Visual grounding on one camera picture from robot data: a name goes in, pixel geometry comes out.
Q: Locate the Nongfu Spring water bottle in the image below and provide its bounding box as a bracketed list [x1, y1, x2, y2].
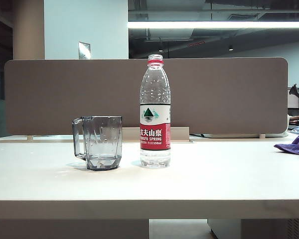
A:
[139, 54, 172, 169]

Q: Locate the transparent grey faceted mug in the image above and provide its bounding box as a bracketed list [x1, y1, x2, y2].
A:
[72, 115, 123, 171]

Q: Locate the brown felt desk partition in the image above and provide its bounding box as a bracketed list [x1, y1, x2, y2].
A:
[3, 57, 289, 136]

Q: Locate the long white ceiling light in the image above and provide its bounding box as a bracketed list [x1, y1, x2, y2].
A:
[127, 21, 299, 29]

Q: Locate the white monitor screen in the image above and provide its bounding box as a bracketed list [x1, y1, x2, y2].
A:
[288, 87, 299, 109]

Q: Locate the purple cloth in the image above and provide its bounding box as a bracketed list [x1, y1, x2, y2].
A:
[273, 128, 299, 155]

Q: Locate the silver wall plaque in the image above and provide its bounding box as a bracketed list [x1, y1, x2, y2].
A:
[77, 41, 91, 60]

